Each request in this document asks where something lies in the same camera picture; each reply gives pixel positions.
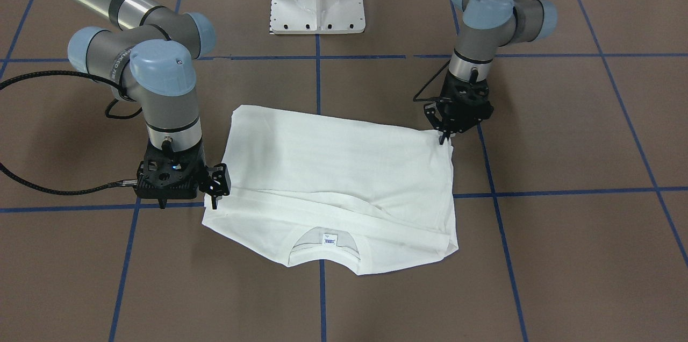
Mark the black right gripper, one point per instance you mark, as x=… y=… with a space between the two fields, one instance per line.
x=217 y=183

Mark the white long-sleeve printed shirt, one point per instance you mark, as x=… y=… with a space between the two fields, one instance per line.
x=373 y=198

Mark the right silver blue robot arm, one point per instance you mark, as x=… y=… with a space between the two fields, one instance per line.
x=148 y=60

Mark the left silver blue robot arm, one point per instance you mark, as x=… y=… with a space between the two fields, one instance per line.
x=485 y=26

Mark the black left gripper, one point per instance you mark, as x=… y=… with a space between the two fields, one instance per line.
x=450 y=118

